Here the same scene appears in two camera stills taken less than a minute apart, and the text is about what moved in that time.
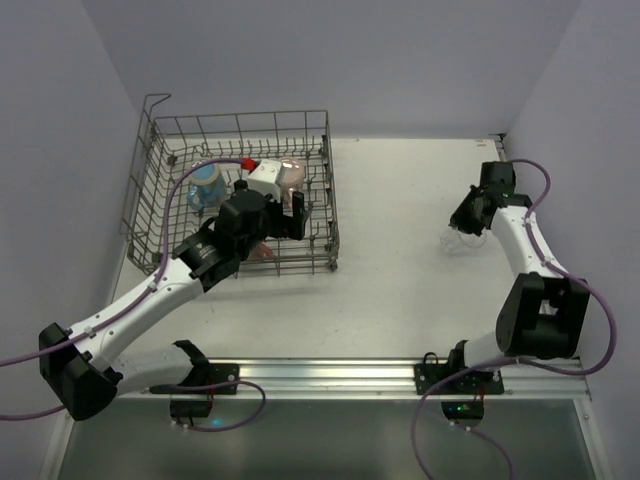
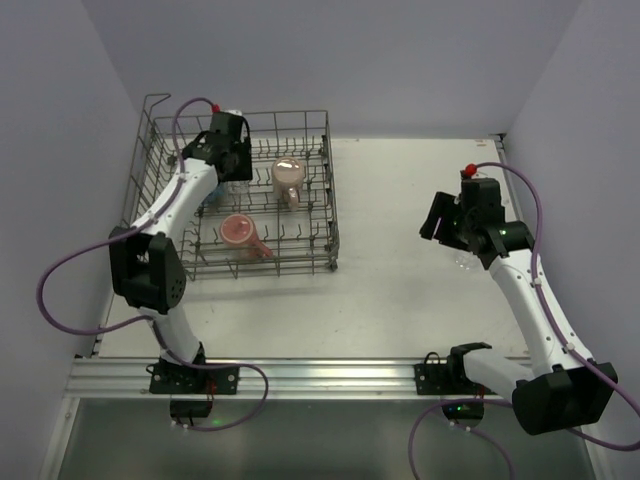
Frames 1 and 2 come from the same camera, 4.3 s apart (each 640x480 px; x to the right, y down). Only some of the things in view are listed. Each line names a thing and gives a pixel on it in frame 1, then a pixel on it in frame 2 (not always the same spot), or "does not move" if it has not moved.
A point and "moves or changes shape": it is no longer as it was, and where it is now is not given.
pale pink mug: [293, 176] does not move
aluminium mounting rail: [552, 378] does not move
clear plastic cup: [457, 242] moves or changes shape
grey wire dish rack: [185, 163] does not move
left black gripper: [288, 220] -> [239, 163]
